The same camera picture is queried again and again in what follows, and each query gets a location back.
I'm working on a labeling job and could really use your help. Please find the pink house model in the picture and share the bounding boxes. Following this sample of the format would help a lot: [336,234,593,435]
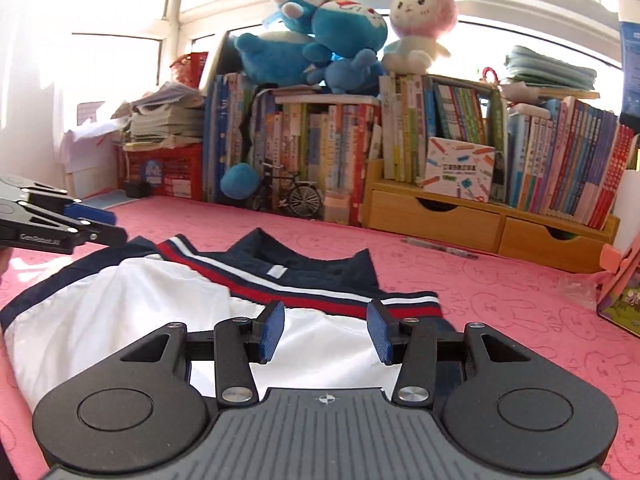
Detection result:
[596,241,640,339]

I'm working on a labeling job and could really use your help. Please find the pink white bunny plush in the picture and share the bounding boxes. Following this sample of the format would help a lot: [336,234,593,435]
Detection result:
[381,0,477,76]

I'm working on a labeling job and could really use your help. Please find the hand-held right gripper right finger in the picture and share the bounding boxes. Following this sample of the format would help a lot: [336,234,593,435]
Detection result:
[367,299,533,406]

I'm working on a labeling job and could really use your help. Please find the blue plush ball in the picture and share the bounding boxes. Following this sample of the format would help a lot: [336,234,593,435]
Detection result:
[221,162,262,201]

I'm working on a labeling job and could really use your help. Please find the miniature bicycle model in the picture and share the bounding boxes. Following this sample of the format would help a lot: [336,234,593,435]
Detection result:
[251,159,324,221]

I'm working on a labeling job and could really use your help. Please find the white cardboard box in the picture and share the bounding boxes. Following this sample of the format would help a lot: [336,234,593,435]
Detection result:
[62,119,127,202]

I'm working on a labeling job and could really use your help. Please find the small blue plush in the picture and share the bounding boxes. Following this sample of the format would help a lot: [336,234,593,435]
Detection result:
[304,48,387,96]

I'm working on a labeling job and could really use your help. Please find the pink patterned mat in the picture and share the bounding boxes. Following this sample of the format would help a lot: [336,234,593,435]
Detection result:
[0,194,640,480]

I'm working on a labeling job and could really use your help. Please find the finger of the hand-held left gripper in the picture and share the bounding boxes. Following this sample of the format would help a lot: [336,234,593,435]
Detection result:
[20,202,129,249]
[22,186,119,226]

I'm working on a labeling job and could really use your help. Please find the red plastic crate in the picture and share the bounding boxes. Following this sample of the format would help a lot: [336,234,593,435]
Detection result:
[119,142,206,202]

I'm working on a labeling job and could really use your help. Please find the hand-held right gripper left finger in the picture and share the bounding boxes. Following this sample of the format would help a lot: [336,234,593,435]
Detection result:
[122,300,287,406]

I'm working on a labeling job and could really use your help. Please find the pen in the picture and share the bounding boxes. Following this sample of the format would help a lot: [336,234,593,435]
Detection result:
[401,236,479,261]

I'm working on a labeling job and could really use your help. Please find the clear plastic wrapper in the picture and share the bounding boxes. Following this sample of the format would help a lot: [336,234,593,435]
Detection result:
[554,271,604,314]

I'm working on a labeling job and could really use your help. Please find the blue cat plush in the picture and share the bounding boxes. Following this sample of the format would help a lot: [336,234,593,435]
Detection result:
[269,0,389,62]

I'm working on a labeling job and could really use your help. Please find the window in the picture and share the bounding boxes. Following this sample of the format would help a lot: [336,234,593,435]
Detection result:
[70,0,626,116]

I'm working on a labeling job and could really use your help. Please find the white printed box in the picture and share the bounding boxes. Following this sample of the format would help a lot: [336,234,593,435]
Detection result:
[423,135,498,204]

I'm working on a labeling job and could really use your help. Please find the light blue paper sheet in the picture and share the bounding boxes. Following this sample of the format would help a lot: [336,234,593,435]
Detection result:
[81,192,137,212]

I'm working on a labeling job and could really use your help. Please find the wooden drawer organizer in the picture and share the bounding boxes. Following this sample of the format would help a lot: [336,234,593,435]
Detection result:
[362,157,622,274]

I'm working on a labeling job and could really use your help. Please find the stack of papers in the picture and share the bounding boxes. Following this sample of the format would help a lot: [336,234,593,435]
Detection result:
[112,82,207,152]

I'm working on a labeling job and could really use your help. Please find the stack of teal folders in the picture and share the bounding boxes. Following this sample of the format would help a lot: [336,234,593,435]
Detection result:
[502,44,599,89]

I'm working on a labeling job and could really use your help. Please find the red plastic basket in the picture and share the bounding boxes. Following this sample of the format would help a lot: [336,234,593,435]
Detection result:
[169,51,211,89]

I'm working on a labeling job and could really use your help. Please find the row of colourful books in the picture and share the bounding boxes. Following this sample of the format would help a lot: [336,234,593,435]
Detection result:
[202,72,639,232]

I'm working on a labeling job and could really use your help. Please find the white navy red jacket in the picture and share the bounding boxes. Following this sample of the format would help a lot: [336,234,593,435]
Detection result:
[0,227,446,411]

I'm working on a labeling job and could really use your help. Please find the grey tube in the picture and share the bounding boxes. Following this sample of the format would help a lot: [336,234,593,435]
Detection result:
[199,30,234,94]

